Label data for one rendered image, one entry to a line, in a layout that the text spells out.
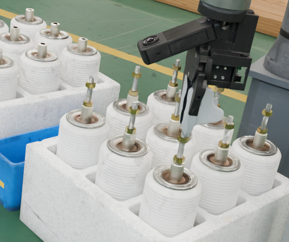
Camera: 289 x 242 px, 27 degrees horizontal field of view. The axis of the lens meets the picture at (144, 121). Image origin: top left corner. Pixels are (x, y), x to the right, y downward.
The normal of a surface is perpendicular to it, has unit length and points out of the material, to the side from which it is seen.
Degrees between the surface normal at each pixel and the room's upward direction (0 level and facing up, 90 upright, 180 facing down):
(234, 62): 90
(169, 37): 28
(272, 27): 90
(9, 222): 0
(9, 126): 90
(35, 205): 90
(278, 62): 73
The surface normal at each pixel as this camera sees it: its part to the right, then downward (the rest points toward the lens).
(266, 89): -0.48, 0.30
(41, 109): 0.67, 0.42
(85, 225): -0.71, 0.19
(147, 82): 0.16, -0.89
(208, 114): 0.11, 0.46
